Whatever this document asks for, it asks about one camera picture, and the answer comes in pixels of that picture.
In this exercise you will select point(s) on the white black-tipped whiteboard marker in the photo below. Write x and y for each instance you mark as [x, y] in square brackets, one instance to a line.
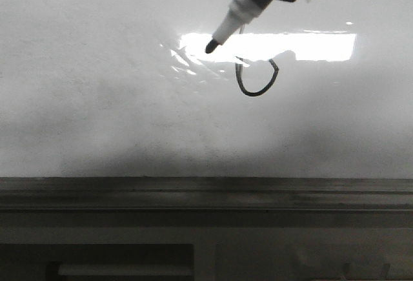
[240, 12]

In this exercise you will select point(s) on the grey metal whiteboard tray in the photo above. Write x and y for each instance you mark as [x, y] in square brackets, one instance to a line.
[325, 202]

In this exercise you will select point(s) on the white whiteboard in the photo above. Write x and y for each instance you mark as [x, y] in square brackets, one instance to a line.
[319, 88]

